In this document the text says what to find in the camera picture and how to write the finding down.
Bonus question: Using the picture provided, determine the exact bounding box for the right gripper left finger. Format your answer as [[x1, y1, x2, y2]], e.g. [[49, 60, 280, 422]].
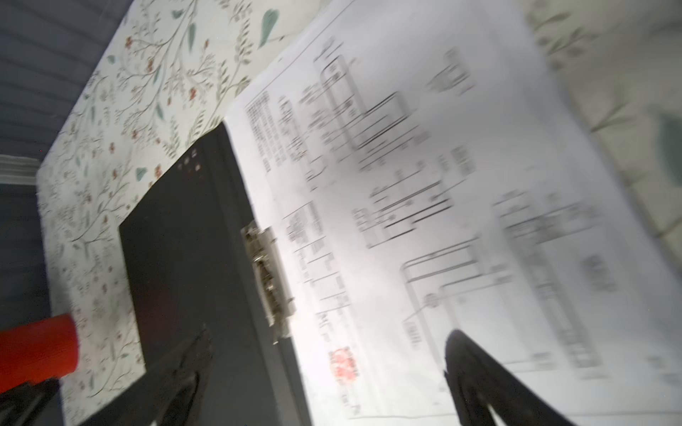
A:
[[84, 328, 213, 425]]

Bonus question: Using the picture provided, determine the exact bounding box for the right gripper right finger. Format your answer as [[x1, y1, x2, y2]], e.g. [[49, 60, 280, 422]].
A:
[[444, 329, 571, 425]]

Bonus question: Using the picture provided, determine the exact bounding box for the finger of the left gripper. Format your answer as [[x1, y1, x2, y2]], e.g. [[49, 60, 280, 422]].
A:
[[1, 378, 60, 426]]

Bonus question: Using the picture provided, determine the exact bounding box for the orange black file folder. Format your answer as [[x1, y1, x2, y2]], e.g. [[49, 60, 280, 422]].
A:
[[119, 125, 311, 425]]

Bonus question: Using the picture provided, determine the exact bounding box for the paper sheet with technical drawing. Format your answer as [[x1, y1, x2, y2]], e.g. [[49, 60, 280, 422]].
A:
[[225, 1, 681, 425]]

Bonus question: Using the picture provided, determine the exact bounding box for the red pencil cup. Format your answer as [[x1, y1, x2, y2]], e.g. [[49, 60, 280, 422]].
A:
[[1, 314, 79, 393]]

